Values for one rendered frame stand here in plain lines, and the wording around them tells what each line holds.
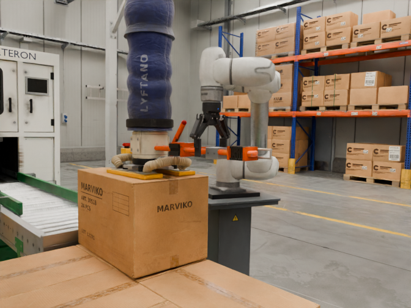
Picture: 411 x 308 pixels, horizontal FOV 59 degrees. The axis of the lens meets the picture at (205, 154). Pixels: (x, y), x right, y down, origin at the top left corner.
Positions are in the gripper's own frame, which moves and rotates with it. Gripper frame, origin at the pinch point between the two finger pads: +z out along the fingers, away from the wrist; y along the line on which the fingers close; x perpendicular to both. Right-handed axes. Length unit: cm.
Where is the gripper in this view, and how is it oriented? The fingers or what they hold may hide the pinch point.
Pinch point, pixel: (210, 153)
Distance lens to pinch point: 144.9
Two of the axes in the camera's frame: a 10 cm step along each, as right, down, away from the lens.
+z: -0.2, 10.0, 0.8
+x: 6.7, 0.7, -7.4
